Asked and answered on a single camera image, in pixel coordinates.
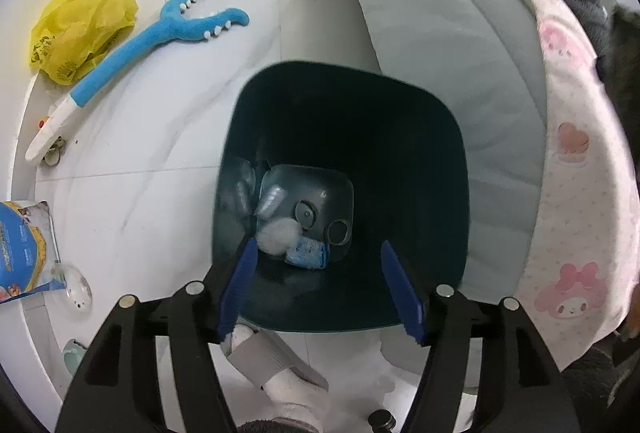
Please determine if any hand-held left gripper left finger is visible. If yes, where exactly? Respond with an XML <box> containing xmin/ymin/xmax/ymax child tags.
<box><xmin>54</xmin><ymin>235</ymin><xmax>261</xmax><ymax>433</ymax></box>

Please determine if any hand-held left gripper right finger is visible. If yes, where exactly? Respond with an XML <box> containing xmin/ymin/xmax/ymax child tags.
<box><xmin>380</xmin><ymin>239</ymin><xmax>583</xmax><ymax>433</ymax></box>

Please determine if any white sock ball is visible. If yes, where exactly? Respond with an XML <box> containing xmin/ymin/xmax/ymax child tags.
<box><xmin>256</xmin><ymin>216</ymin><xmax>303</xmax><ymax>259</ymax></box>

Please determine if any blue white tissue packet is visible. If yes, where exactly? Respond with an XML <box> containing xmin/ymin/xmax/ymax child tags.
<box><xmin>285</xmin><ymin>237</ymin><xmax>331</xmax><ymax>270</ymax></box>

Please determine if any brown cardboard tape roll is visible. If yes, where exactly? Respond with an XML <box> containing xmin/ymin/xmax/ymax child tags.
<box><xmin>327</xmin><ymin>219</ymin><xmax>353</xmax><ymax>246</ymax></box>
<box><xmin>292</xmin><ymin>199</ymin><xmax>318</xmax><ymax>229</ymax></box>

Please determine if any plastic wrapper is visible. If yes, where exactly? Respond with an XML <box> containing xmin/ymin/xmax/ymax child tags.
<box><xmin>225</xmin><ymin>158</ymin><xmax>261</xmax><ymax>226</ymax></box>

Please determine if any dark teal trash bin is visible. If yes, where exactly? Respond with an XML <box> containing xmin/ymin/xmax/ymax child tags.
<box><xmin>211</xmin><ymin>59</ymin><xmax>471</xmax><ymax>333</ymax></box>

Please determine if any white slipper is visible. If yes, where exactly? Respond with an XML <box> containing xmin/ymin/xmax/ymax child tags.
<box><xmin>220</xmin><ymin>320</ymin><xmax>331</xmax><ymax>433</ymax></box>

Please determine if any black round knob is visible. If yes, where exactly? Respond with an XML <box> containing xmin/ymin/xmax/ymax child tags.
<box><xmin>368</xmin><ymin>410</ymin><xmax>397</xmax><ymax>433</ymax></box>

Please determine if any clear plastic lid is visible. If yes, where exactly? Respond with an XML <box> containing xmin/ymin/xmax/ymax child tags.
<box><xmin>55</xmin><ymin>263</ymin><xmax>93</xmax><ymax>311</ymax></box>

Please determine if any teal plastic object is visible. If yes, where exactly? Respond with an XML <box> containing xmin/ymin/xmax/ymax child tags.
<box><xmin>62</xmin><ymin>338</ymin><xmax>88</xmax><ymax>376</ymax></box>

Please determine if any pink printed bed sheet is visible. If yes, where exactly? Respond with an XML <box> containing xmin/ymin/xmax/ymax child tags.
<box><xmin>510</xmin><ymin>0</ymin><xmax>640</xmax><ymax>371</ymax></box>

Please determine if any blue printed packet bag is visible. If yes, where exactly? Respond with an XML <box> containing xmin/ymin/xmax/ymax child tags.
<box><xmin>0</xmin><ymin>200</ymin><xmax>68</xmax><ymax>306</ymax></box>

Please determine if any small brown round object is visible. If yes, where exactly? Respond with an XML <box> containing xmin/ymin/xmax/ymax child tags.
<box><xmin>42</xmin><ymin>140</ymin><xmax>68</xmax><ymax>164</ymax></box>

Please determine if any grey bed mattress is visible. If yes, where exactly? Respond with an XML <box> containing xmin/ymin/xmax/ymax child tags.
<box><xmin>330</xmin><ymin>0</ymin><xmax>551</xmax><ymax>374</ymax></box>

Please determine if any blue plush forked toy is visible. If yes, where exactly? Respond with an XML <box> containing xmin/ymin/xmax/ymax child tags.
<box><xmin>25</xmin><ymin>0</ymin><xmax>250</xmax><ymax>164</ymax></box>

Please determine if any yellow plastic bag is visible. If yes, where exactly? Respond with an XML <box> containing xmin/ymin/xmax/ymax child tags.
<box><xmin>27</xmin><ymin>0</ymin><xmax>138</xmax><ymax>86</ymax></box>

